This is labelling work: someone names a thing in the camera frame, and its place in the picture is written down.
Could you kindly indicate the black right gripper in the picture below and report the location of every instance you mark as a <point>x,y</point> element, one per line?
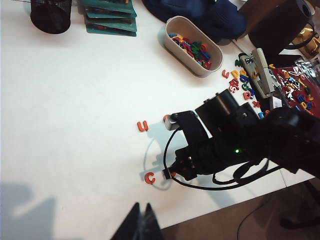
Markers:
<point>207,157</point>

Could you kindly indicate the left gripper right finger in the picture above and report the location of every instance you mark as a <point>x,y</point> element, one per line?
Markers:
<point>151,225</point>

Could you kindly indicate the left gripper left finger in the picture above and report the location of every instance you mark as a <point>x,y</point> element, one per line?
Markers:
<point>130,225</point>

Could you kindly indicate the red letter o magnet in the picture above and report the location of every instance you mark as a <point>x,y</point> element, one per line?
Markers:
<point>165,117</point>
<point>174,173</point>

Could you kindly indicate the red letter c magnet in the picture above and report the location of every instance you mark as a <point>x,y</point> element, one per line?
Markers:
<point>150,178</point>

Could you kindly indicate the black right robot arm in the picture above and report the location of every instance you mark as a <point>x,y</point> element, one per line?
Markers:
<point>287,130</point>

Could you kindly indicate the light blue letter magnet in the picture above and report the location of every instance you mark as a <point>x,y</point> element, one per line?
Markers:
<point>260,115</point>

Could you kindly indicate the red letter u magnet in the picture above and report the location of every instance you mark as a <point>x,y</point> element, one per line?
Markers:
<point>142,126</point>

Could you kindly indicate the red letter x magnet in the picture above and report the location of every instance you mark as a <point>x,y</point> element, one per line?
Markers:
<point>256,103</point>

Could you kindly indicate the red letter d magnet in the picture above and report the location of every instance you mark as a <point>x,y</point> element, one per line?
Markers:
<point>247,95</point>

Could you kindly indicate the green letter magnet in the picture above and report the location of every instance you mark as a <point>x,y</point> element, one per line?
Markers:
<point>237,62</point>
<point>246,87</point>

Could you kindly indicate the small red letter magnet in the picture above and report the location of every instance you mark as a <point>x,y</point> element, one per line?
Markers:
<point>225,74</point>

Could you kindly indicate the yellow letter magnet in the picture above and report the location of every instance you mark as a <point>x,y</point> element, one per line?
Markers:
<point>234,74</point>

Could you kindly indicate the red letter magnet pack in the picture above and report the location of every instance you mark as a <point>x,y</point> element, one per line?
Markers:
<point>295,92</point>

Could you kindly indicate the beige stapler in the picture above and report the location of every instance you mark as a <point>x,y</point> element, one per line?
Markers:
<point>261,75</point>

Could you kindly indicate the beige oval container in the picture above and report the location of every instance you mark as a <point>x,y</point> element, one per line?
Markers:
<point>180,53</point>

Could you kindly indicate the clear plastic bag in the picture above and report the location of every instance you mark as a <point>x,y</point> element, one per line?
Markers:
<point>307,65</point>

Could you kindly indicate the large black roll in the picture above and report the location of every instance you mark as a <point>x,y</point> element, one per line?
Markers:
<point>277,27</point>

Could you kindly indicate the gold foil packaging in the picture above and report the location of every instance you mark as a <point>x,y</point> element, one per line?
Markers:
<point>308,41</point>

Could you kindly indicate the black mesh pen holder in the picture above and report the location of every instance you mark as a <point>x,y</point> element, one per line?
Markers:
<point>50,17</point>

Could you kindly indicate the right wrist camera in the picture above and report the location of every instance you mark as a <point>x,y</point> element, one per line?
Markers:
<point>185,120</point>

